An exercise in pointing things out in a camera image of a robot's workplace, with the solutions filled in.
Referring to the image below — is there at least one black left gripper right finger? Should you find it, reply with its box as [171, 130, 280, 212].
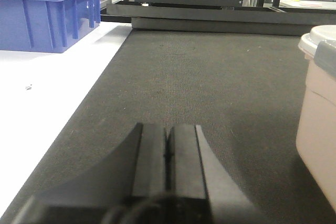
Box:
[169, 124, 265, 223]

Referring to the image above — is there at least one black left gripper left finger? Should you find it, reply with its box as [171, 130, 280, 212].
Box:
[15, 123, 166, 223]

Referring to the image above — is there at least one white lidded plastic bin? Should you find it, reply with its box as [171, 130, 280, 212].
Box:
[296, 25, 335, 208]

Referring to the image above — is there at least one blue plastic crate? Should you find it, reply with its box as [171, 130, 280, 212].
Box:
[1, 0, 101, 53]

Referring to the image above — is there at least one black metal cart frame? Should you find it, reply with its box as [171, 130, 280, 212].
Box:
[101, 0, 335, 36]

